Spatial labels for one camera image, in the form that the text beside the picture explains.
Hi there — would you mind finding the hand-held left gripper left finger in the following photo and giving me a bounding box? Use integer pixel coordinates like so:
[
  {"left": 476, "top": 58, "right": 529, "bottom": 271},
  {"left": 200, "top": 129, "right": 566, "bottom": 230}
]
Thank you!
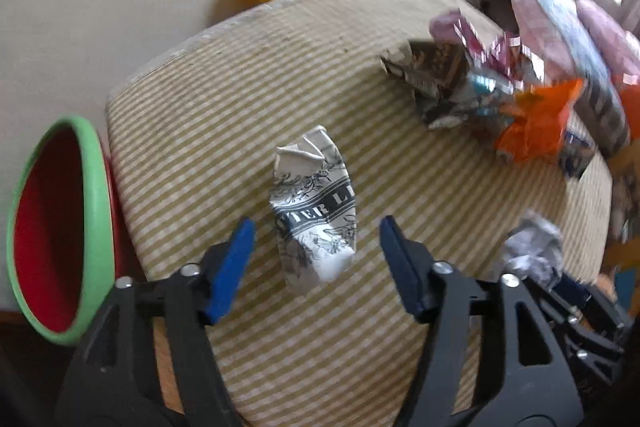
[{"left": 55, "top": 217, "right": 257, "bottom": 427}]

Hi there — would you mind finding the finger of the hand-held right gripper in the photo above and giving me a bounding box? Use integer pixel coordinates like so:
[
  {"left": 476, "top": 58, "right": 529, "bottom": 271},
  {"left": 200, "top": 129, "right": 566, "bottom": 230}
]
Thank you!
[
  {"left": 530, "top": 288, "right": 632, "bottom": 389},
  {"left": 547, "top": 274, "right": 621, "bottom": 314}
]

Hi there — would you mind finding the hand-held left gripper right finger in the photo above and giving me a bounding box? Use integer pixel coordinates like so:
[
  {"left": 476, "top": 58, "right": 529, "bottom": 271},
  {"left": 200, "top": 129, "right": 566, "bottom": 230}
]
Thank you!
[{"left": 379, "top": 215, "right": 586, "bottom": 427}]

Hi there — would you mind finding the white printed paper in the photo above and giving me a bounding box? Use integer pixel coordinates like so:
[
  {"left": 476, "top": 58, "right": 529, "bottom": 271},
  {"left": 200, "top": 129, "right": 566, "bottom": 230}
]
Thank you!
[{"left": 269, "top": 125, "right": 359, "bottom": 295}]

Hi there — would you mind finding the orange plastic bag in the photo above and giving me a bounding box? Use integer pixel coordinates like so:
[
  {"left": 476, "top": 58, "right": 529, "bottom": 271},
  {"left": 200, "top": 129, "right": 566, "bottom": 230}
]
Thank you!
[{"left": 494, "top": 78, "right": 586, "bottom": 164}]

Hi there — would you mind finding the red bin with green rim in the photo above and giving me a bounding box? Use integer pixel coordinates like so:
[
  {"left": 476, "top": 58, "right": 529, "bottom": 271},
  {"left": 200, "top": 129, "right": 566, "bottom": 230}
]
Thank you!
[{"left": 6, "top": 114, "right": 124, "bottom": 347}]

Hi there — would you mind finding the dark blue wrapper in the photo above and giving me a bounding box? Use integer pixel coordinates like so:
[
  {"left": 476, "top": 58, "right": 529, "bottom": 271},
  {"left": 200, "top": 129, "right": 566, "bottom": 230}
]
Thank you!
[{"left": 559, "top": 131, "right": 597, "bottom": 180}]

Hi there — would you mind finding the striped yellow table mat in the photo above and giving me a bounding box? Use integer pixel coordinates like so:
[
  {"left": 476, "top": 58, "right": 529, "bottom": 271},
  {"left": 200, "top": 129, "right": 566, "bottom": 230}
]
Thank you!
[{"left": 105, "top": 0, "right": 614, "bottom": 427}]

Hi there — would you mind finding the crumpled dark printed pack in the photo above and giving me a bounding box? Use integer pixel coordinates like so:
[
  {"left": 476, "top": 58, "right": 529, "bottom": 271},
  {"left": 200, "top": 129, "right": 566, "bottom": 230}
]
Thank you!
[{"left": 379, "top": 38, "right": 474, "bottom": 130}]

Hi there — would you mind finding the silver blue foil wrapper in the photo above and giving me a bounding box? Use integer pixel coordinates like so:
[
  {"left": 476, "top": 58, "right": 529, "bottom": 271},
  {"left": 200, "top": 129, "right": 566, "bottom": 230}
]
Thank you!
[{"left": 465, "top": 71, "right": 522, "bottom": 118}]

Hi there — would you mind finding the bed with plaid sheet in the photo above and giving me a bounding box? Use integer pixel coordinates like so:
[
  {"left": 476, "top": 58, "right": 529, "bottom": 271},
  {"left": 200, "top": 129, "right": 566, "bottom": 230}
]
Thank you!
[{"left": 487, "top": 0, "right": 640, "bottom": 158}]

